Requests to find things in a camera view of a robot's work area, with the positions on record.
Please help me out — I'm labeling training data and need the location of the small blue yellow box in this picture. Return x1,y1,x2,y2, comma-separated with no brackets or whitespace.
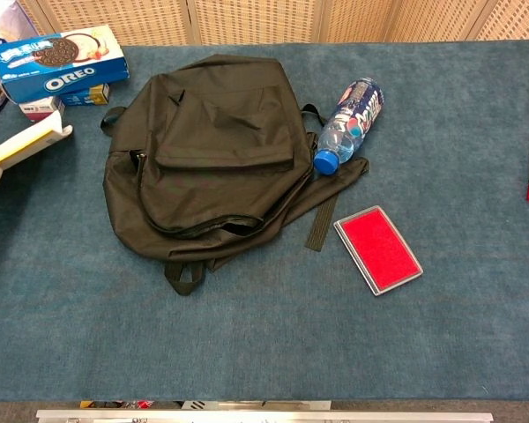
58,83,112,108

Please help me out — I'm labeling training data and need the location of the red pad grey frame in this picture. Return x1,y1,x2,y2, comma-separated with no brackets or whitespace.
332,204,425,298

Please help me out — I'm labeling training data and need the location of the blue felt table cover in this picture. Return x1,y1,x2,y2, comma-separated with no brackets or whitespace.
0,39,529,404

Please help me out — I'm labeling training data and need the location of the Pepsi plastic bottle blue cap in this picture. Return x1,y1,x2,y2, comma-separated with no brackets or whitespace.
312,76,386,176

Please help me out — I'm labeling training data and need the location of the blue Oreo cookie box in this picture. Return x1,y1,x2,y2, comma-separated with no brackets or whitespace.
0,24,130,105

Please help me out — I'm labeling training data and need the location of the aluminium profile rail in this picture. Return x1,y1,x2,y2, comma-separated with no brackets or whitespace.
35,409,495,423

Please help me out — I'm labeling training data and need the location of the black backpack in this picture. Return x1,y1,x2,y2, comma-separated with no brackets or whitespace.
100,54,371,297

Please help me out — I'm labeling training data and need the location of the wicker folding screen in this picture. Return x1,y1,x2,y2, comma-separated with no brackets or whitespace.
16,0,529,46

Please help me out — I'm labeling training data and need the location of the small white pink box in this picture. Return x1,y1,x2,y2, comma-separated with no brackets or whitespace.
18,95,67,123

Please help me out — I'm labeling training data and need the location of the white yellow Lexicon book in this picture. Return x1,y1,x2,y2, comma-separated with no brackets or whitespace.
0,109,74,171

